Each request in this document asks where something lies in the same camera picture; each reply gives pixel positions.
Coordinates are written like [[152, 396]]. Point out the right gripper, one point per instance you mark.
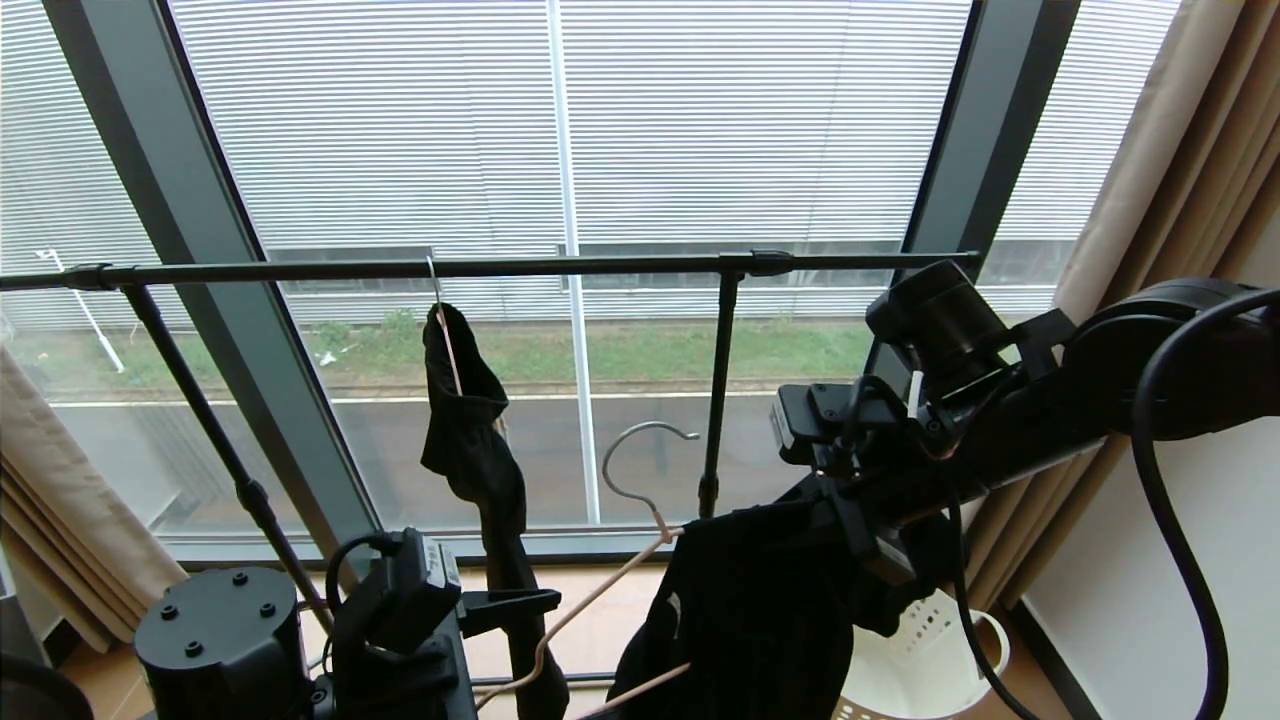
[[890, 520]]

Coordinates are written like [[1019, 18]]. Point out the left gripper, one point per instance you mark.
[[420, 685]]

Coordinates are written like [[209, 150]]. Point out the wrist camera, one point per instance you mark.
[[400, 590], [830, 425]]

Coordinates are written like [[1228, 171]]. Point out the window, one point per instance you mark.
[[700, 130]]

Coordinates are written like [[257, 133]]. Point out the pink clothes hanger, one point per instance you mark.
[[448, 345], [600, 590]]

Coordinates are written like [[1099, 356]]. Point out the white laundry basket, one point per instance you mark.
[[930, 670]]

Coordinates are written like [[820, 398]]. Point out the black garment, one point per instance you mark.
[[760, 600]]

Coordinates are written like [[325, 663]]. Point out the black shorts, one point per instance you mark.
[[480, 470]]

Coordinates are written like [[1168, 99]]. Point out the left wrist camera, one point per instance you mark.
[[400, 590]]

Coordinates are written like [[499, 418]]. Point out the beige curtain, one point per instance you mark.
[[1180, 150], [70, 520]]

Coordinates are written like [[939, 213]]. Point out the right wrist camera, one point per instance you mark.
[[830, 425]]

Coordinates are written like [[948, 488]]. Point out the black clothes rack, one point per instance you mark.
[[400, 268]]

